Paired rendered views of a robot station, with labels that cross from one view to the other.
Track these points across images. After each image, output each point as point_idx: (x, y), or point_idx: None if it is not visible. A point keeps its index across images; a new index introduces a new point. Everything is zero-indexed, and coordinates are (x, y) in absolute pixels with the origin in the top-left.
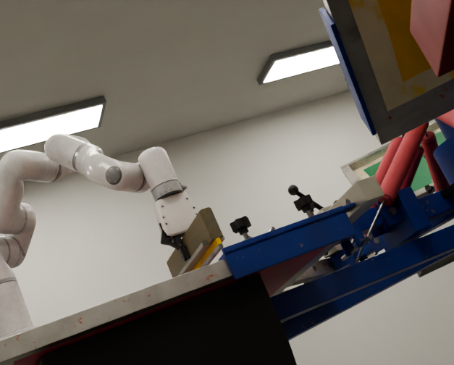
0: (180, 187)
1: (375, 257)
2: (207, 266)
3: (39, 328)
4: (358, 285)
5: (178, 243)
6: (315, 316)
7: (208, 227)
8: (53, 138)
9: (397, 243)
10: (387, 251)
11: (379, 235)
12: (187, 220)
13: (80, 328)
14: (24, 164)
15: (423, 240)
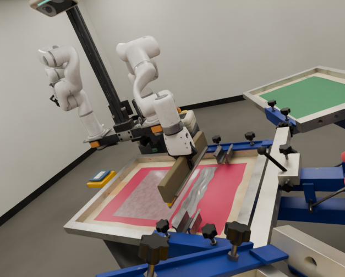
0: (176, 130)
1: (320, 210)
2: (140, 239)
3: (77, 230)
4: (294, 220)
5: (176, 159)
6: (340, 122)
7: (162, 196)
8: (126, 52)
9: None
10: (335, 210)
11: None
12: (180, 150)
13: (90, 236)
14: (122, 59)
15: None
